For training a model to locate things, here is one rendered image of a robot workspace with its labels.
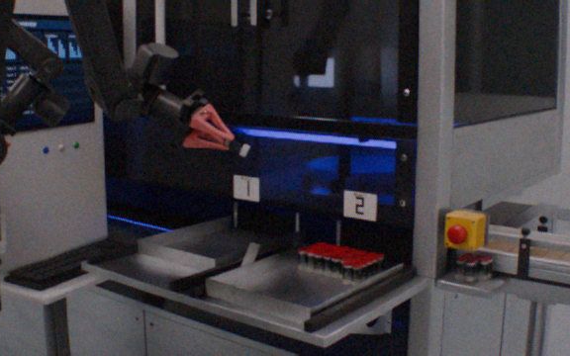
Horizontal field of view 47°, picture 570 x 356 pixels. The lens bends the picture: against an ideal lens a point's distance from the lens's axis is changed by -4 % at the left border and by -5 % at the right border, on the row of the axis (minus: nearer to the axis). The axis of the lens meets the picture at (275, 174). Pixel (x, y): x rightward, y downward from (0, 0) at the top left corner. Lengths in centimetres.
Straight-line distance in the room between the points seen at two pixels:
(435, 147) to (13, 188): 107
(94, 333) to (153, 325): 34
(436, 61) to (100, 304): 143
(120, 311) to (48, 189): 54
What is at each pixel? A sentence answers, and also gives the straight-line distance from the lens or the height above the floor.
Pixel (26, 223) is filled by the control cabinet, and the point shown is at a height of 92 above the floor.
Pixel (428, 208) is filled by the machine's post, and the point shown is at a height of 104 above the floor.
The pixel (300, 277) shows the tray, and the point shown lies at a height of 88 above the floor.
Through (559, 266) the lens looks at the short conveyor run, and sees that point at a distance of 152.
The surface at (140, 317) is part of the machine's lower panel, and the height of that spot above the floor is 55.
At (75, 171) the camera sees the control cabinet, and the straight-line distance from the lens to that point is 201.
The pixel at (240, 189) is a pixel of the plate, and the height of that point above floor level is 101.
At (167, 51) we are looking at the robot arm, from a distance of 122.
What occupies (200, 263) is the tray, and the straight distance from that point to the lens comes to 155.
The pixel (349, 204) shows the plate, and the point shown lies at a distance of 157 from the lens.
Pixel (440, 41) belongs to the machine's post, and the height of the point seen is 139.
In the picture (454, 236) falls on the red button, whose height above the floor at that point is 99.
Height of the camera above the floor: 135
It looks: 10 degrees down
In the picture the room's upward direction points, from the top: straight up
